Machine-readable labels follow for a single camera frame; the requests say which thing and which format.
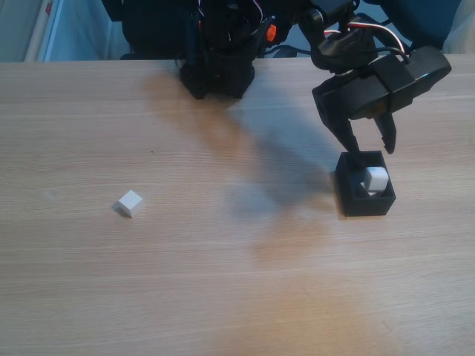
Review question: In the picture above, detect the black open box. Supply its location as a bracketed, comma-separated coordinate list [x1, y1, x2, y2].
[335, 150, 397, 218]

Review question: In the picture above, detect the blue chair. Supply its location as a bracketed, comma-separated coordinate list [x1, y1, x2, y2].
[370, 0, 465, 51]

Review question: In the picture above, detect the pale cloth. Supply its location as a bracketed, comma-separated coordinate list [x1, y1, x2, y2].
[442, 0, 475, 55]

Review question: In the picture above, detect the black chair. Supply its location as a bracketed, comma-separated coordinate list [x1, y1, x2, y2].
[100, 0, 194, 61]

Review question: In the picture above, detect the white panel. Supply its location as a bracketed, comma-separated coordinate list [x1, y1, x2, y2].
[24, 0, 112, 62]

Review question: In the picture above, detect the black oval camera box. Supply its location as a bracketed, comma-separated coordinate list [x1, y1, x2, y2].
[347, 45, 453, 122]

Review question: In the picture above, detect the black camera cable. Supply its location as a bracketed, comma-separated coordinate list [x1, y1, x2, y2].
[373, 46, 413, 66]

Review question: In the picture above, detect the white servo cable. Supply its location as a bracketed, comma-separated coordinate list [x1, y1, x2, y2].
[324, 22, 407, 56]

